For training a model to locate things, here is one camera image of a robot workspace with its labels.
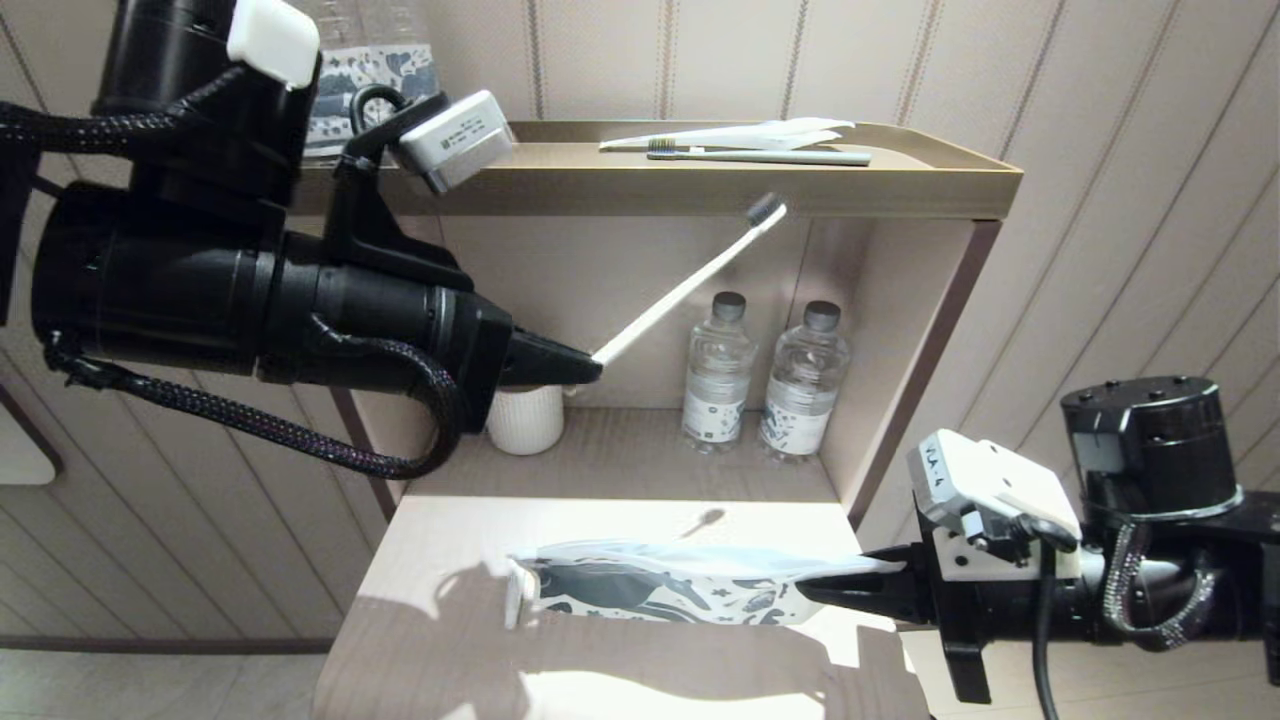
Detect white toothbrush black bristles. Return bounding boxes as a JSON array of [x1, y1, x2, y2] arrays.
[[590, 193, 788, 368]]

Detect blue horse print pouch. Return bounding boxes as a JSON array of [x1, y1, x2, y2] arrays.
[[505, 540, 906, 628]]

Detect white ribbed mug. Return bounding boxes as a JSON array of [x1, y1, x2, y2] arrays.
[[487, 383, 566, 457]]

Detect small clear water bottle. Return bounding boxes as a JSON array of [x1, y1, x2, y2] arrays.
[[758, 300, 853, 463], [682, 291, 756, 454]]

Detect brown shelf unit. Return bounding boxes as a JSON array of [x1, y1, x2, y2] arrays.
[[290, 120, 1023, 521]]

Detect large horse label water bottle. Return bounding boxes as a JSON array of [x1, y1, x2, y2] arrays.
[[305, 0, 399, 161], [385, 0, 446, 101]]

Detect pale green toothbrush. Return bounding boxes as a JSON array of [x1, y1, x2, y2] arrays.
[[646, 140, 873, 168]]

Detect white paper wrapper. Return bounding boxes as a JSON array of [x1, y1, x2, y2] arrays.
[[600, 118, 857, 153]]

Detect white right camera bracket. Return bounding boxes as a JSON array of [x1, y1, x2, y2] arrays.
[[930, 525, 1086, 583]]

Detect black right camera cable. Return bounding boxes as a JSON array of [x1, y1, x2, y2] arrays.
[[1015, 510, 1081, 720]]

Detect black camera cable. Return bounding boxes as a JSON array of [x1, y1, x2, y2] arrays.
[[1015, 510, 1081, 720], [348, 85, 411, 141]]

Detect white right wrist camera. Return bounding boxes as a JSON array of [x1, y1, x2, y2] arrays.
[[907, 430, 1083, 546]]

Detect black left camera bracket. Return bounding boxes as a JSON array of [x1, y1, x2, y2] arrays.
[[325, 95, 476, 293]]

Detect braided black right arm cable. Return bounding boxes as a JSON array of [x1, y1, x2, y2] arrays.
[[1100, 520, 1223, 653]]

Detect braided black arm cable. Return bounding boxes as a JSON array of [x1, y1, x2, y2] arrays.
[[42, 320, 466, 481], [1100, 520, 1223, 653], [0, 65, 246, 161]]

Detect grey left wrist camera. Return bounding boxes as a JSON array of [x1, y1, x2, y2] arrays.
[[398, 90, 516, 194]]

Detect braided black left arm cable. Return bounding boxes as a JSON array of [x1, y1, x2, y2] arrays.
[[0, 65, 246, 161], [42, 320, 466, 481]]

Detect black left camera cable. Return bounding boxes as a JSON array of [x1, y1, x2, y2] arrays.
[[348, 85, 411, 141]]

